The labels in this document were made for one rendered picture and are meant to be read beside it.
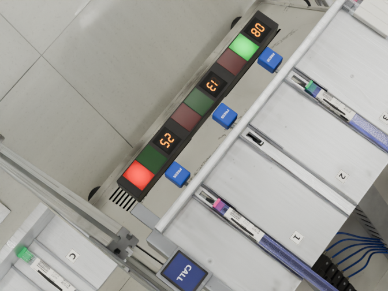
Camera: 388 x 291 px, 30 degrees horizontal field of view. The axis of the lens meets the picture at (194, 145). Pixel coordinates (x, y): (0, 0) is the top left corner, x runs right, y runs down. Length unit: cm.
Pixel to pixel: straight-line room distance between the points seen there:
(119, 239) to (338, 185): 33
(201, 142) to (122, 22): 36
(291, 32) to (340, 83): 62
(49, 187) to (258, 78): 58
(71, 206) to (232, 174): 31
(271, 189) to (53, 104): 78
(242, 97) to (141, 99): 30
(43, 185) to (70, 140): 43
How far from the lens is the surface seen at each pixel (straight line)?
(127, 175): 102
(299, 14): 171
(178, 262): 94
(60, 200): 122
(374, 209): 138
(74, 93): 169
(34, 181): 132
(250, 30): 109
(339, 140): 104
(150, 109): 180
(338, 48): 109
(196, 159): 155
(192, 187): 98
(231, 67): 107
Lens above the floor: 148
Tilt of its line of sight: 51 degrees down
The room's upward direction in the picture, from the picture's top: 114 degrees clockwise
